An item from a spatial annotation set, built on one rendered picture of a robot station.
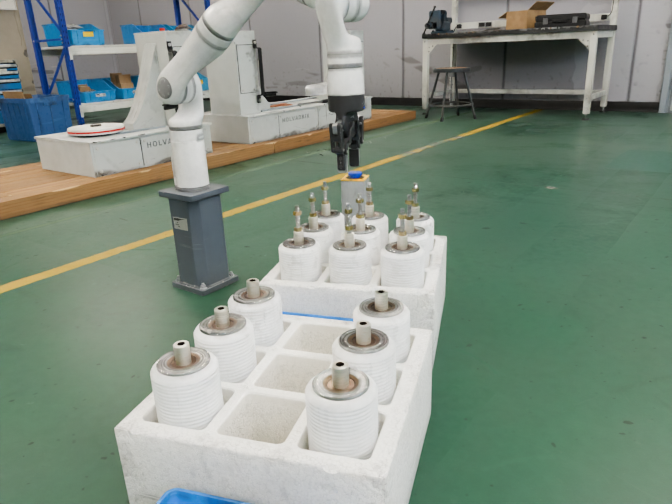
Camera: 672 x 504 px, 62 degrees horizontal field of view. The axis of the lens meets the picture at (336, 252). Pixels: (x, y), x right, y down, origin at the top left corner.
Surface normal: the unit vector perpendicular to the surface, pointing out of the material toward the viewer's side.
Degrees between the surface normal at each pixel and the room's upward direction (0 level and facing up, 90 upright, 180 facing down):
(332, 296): 90
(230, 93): 90
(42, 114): 92
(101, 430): 0
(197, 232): 87
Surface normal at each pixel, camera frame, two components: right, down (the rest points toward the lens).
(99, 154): 0.80, 0.17
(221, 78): -0.59, 0.29
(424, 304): -0.25, 0.34
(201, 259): 0.15, 0.33
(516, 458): -0.04, -0.94
